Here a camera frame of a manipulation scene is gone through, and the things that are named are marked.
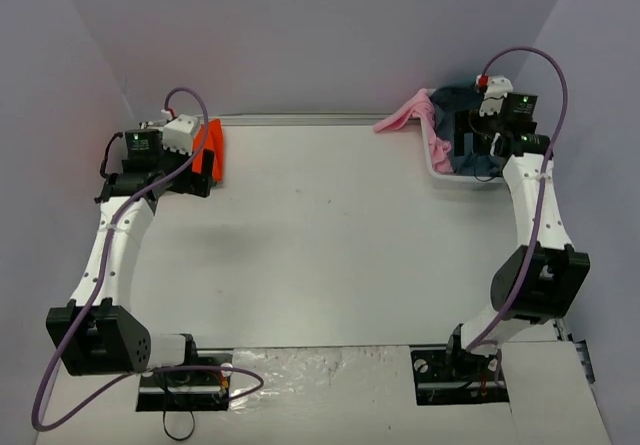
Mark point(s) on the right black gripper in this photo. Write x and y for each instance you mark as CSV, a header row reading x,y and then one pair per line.
x,y
463,135

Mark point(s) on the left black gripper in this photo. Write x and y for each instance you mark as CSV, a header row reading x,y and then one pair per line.
x,y
201,176

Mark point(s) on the blue t shirt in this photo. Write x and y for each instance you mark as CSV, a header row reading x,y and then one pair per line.
x,y
448,100

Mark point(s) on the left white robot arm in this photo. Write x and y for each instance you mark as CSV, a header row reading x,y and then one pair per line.
x,y
96,333

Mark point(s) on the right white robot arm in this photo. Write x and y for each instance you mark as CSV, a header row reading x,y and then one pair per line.
x,y
542,277

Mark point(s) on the orange folded t shirt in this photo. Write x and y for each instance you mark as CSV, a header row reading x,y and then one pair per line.
x,y
214,141

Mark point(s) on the white plastic basket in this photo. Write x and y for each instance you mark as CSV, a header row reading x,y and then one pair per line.
x,y
458,182

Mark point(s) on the pink t shirt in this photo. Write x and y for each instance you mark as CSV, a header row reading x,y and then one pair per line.
x,y
421,107

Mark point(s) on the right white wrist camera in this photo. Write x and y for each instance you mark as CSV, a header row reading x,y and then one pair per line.
x,y
494,90

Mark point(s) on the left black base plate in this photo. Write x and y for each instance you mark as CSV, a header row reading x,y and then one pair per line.
x,y
185,391

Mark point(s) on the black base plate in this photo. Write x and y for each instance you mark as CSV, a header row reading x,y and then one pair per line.
x,y
437,383
185,391

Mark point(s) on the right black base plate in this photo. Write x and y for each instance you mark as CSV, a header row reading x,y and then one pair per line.
x,y
437,383

